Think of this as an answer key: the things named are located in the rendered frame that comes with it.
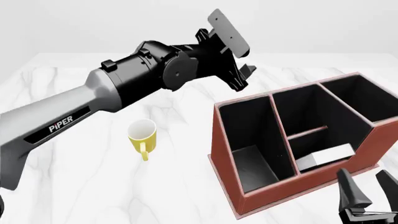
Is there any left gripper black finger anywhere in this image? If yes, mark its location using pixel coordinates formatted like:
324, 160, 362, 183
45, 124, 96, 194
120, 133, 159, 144
240, 63, 257, 80

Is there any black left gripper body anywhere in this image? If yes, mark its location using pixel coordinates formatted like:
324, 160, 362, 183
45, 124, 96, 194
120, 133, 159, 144
200, 38, 250, 92

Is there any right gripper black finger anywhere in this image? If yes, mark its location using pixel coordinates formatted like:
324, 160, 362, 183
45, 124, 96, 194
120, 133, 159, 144
337, 167, 373, 211
375, 169, 398, 212

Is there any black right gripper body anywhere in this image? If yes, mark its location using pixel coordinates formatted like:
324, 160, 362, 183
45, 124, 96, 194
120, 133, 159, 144
338, 205, 398, 224

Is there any red-brown desk caddy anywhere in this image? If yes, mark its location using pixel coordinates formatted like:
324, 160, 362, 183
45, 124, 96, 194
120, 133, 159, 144
207, 72, 398, 220

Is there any white flat book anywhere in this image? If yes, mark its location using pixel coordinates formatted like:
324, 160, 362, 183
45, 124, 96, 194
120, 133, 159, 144
294, 142, 356, 170

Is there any grey plate on black stalk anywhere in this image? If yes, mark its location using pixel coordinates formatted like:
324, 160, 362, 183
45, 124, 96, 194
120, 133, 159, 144
195, 8, 251, 59

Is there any yellow mug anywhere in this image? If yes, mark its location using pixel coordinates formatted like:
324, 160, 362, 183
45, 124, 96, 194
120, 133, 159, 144
127, 118, 157, 162

